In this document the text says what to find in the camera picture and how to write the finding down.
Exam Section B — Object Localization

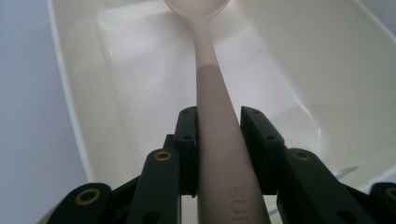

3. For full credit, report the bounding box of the cream plastic bin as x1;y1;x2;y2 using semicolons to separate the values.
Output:
36;0;396;224

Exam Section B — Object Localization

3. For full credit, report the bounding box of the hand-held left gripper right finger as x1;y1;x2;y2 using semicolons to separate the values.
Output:
239;105;288;196

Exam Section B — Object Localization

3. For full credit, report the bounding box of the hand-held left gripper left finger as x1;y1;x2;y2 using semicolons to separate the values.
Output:
163;105;200;198

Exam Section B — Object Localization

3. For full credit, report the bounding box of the beige spoon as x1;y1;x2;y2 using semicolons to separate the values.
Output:
163;0;273;224

